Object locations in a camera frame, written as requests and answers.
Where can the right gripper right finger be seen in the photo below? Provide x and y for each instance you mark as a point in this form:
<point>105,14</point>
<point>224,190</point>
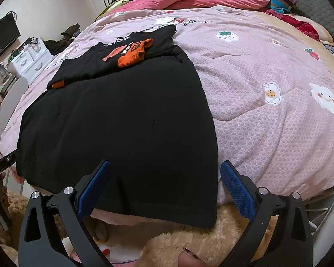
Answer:
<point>291,243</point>

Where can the white drawer cabinet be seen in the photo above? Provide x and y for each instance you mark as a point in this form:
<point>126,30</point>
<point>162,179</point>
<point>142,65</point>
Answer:
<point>31,61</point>

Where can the right hand thumb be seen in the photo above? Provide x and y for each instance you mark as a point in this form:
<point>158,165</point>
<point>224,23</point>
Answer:
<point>188,259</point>

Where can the red patterned pillow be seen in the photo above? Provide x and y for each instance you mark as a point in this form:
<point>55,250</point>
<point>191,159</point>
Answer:
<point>305,25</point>

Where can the black sweater orange cuffs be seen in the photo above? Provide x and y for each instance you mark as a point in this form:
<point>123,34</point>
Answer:
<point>137,103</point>

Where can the beige bed sheet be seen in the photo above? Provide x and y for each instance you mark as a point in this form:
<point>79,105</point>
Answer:
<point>323,53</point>

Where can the striped colourful pillow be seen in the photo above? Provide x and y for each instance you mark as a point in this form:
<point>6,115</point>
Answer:
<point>282,6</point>

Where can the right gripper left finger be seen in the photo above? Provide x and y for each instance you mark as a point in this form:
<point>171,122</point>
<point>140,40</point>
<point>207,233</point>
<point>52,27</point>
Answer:
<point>40,243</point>

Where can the dark clothes pile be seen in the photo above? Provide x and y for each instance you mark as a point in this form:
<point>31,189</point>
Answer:
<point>57,46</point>

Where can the black television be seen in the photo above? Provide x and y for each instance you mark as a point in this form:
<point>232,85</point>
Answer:
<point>9,32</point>

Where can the green blanket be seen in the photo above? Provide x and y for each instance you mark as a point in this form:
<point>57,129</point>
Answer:
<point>113,6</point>

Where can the pink strawberry print quilt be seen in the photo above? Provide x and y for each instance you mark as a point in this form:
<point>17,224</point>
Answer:
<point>271,97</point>

